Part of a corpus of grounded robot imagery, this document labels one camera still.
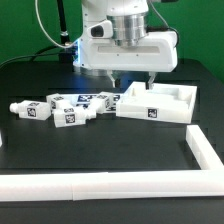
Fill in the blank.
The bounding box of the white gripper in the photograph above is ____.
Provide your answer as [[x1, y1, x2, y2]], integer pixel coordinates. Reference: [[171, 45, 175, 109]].
[[83, 31, 177, 89]]

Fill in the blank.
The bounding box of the white square table top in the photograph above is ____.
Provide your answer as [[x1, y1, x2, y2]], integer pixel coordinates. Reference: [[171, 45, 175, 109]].
[[116, 82, 197, 124]]

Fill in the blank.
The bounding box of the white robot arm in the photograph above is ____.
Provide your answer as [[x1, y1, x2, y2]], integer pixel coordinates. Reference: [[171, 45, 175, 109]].
[[73, 0, 178, 78]]

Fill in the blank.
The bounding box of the white sheet with tags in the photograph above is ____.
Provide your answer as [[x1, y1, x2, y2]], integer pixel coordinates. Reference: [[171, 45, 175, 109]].
[[63, 93, 121, 113]]

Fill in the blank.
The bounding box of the grey cable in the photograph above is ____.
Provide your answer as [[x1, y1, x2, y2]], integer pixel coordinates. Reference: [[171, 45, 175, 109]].
[[34, 0, 81, 50]]

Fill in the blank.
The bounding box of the black cable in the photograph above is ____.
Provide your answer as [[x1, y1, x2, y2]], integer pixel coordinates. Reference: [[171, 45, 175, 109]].
[[0, 45, 74, 69]]

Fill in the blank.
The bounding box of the white L-shaped fence wall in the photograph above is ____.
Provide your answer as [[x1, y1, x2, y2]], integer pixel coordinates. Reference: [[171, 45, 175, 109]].
[[0, 125, 224, 202]]

